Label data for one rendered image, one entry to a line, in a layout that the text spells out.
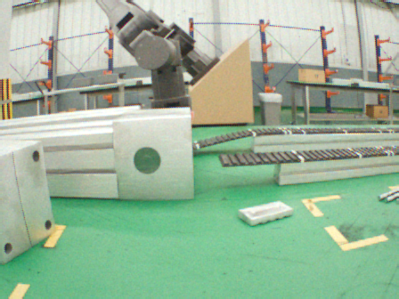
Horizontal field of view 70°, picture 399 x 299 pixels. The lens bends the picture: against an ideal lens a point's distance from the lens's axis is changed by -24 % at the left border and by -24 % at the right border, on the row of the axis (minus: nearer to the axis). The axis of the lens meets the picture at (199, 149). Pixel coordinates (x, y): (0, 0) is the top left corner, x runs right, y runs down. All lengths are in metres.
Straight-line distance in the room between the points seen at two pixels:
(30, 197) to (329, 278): 0.27
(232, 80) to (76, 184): 0.64
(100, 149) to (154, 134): 0.07
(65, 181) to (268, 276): 0.29
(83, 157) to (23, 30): 8.89
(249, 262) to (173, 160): 0.18
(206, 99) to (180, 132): 0.58
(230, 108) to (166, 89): 0.40
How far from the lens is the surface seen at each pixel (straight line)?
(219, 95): 0.99
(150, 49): 0.55
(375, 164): 0.54
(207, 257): 0.30
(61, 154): 0.44
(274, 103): 5.55
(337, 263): 0.28
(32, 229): 0.33
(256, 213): 0.36
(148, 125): 0.41
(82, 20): 8.64
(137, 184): 0.43
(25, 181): 0.32
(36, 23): 9.12
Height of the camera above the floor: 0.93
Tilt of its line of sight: 12 degrees down
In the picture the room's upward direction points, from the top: 2 degrees counter-clockwise
